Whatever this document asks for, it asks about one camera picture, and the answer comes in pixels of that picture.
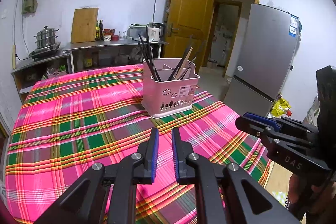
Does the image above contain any pink basket with vegetables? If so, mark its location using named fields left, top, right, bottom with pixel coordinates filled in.
left=47, top=67, right=67, bottom=79

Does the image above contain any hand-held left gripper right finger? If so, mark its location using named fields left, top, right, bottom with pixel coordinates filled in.
left=172, top=128, right=301, bottom=224

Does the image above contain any portable gas stove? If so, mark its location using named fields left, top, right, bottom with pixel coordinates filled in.
left=29, top=42, right=62, bottom=61

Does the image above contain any white electric kettle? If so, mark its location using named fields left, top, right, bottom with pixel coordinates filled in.
left=146, top=22, right=166, bottom=43

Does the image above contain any pink green plaid tablecloth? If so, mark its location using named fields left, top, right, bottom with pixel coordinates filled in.
left=5, top=64, right=273, bottom=224

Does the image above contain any small steel kitchen table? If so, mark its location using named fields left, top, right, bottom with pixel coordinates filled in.
left=11, top=51, right=71, bottom=98

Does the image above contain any wooden chopstick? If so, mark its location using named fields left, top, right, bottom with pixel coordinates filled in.
left=175, top=47, right=194, bottom=81

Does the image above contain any yellow plastic bag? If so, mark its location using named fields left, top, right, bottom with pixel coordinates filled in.
left=270, top=97, right=293, bottom=117

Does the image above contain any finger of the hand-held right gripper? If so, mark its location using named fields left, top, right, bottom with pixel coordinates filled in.
left=235, top=116, right=280, bottom=144
left=243, top=112, right=282, bottom=131

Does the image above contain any grey refrigerator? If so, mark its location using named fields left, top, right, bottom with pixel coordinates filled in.
left=223, top=3, right=301, bottom=117

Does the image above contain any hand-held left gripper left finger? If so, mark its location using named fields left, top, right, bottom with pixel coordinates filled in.
left=34, top=128, right=160, bottom=224

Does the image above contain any large steel kitchen table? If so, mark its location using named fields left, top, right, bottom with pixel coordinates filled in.
left=63, top=39, right=169, bottom=73

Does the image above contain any steel steamer pot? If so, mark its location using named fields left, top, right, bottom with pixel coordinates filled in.
left=34, top=26, right=59, bottom=48

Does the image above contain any yellow wooden door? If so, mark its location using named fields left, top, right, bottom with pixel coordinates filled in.
left=165, top=0, right=216, bottom=67

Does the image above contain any bamboo cutting board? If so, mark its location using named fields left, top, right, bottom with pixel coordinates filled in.
left=71, top=7, right=99, bottom=43

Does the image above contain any pink plastic chopstick holder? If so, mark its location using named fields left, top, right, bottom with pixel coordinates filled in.
left=141, top=57, right=200, bottom=119

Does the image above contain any white plastic container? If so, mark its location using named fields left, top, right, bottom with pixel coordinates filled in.
left=127, top=24, right=149, bottom=41

